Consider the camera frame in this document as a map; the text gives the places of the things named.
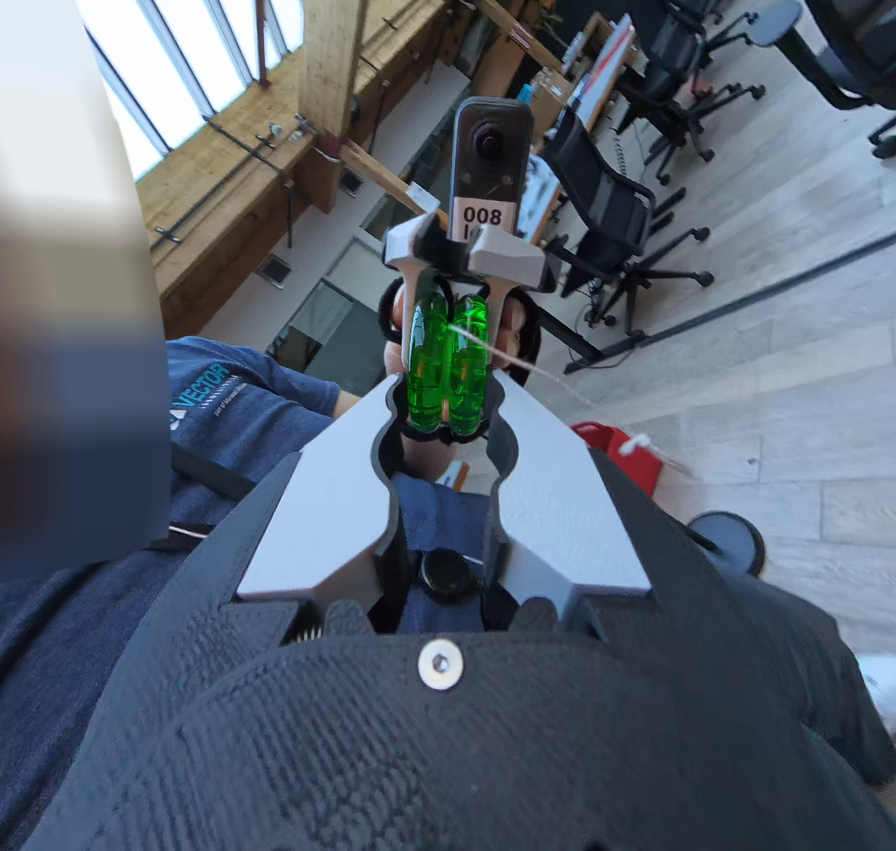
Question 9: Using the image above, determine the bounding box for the office desk with red sheet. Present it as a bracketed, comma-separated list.
[556, 14, 641, 134]

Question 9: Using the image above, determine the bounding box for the black office chair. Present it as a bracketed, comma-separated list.
[616, 0, 768, 187]
[542, 105, 716, 337]

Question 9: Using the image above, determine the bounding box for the black round knob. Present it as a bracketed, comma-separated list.
[422, 549, 484, 601]

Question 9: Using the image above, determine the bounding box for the black floor cable strip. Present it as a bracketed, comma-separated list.
[563, 235, 896, 376]

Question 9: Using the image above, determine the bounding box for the black shoulder strap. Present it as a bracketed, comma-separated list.
[142, 524, 212, 552]
[168, 443, 261, 503]

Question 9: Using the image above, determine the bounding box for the person's white shoe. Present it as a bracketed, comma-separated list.
[857, 655, 896, 713]

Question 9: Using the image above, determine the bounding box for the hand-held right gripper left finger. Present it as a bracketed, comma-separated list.
[237, 373, 408, 615]

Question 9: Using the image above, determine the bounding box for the large wooden ceiling beam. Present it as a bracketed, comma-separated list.
[297, 0, 375, 139]

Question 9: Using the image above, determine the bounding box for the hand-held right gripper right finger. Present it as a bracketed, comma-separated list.
[489, 371, 653, 622]

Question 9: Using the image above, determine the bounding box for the white yoyo string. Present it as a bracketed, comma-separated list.
[448, 322, 697, 479]

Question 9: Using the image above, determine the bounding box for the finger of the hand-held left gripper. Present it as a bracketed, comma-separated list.
[382, 211, 449, 377]
[466, 224, 548, 377]

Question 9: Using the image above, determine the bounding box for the person's left hand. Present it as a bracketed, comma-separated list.
[381, 287, 532, 482]

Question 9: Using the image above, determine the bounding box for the green yoyo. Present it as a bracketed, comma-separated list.
[406, 293, 490, 437]

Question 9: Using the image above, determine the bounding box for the rust red ceiling pipe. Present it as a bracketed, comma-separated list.
[251, 0, 273, 87]

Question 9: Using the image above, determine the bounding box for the wooden post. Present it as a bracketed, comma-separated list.
[339, 138, 450, 227]
[476, 0, 567, 73]

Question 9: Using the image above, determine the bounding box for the red plastic crate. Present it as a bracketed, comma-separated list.
[570, 422, 663, 499]

